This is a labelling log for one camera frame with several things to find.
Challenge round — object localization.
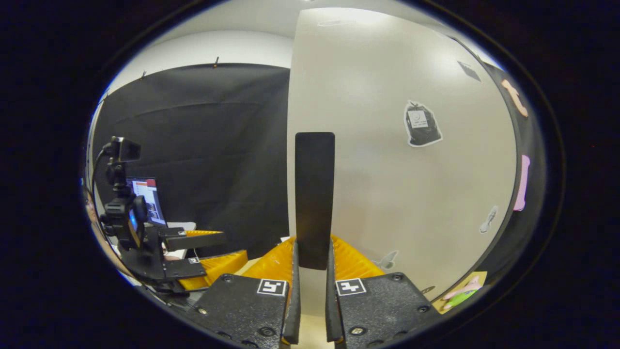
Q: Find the black backdrop cloth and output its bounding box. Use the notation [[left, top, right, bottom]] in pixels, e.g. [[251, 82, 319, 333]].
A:
[[90, 62, 548, 291]]

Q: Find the black door handle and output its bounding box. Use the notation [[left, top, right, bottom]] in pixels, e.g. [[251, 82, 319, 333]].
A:
[[294, 132, 336, 270]]

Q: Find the laptop screen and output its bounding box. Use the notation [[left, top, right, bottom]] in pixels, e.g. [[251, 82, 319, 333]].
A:
[[127, 177, 168, 227]]

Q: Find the pink green plush toy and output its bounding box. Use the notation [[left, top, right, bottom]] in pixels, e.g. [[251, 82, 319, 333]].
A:
[[441, 276, 485, 311]]

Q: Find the beige cabinet door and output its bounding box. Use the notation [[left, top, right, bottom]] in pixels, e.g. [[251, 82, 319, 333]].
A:
[[286, 7, 518, 318]]

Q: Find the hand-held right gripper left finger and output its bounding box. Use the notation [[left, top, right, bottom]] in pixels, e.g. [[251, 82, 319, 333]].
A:
[[191, 236, 302, 349]]

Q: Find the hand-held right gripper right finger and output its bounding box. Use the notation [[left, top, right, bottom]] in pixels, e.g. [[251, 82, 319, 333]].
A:
[[325, 236, 443, 348]]

